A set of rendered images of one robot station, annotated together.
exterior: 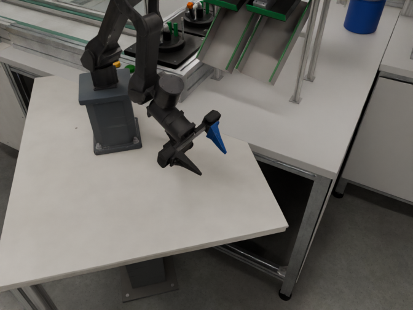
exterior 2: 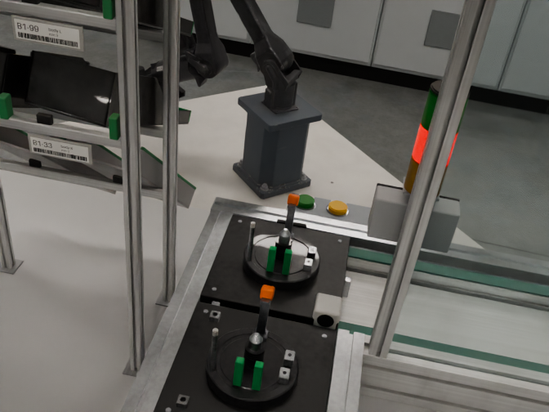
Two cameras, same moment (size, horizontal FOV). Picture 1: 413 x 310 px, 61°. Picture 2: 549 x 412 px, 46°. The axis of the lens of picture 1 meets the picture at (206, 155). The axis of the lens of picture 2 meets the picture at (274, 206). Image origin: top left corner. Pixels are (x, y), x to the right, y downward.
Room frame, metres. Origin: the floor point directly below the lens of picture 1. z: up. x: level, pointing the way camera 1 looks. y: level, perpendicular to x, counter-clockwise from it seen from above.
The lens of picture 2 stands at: (2.12, -0.22, 1.75)
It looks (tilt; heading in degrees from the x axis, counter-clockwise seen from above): 36 degrees down; 157
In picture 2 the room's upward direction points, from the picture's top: 7 degrees clockwise
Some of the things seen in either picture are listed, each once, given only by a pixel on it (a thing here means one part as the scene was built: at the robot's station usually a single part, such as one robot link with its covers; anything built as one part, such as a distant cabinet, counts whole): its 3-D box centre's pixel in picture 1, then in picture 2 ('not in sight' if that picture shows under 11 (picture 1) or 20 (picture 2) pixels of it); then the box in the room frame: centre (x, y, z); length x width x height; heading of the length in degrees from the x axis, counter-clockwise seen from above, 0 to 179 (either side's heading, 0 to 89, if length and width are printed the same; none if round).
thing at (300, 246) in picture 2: (167, 42); (281, 259); (1.30, 0.15, 0.98); 0.14 x 0.14 x 0.02
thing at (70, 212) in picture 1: (133, 138); (253, 186); (0.88, 0.24, 0.84); 0.90 x 0.70 x 0.03; 14
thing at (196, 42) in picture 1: (167, 46); (280, 267); (1.30, 0.15, 0.96); 0.24 x 0.24 x 0.02; 61
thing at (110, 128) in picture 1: (111, 112); (275, 142); (0.87, 0.29, 0.96); 0.15 x 0.15 x 0.20; 14
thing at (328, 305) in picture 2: not in sight; (327, 311); (1.43, 0.19, 0.97); 0.05 x 0.05 x 0.04; 61
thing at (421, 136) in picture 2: not in sight; (435, 143); (1.49, 0.26, 1.33); 0.05 x 0.05 x 0.05
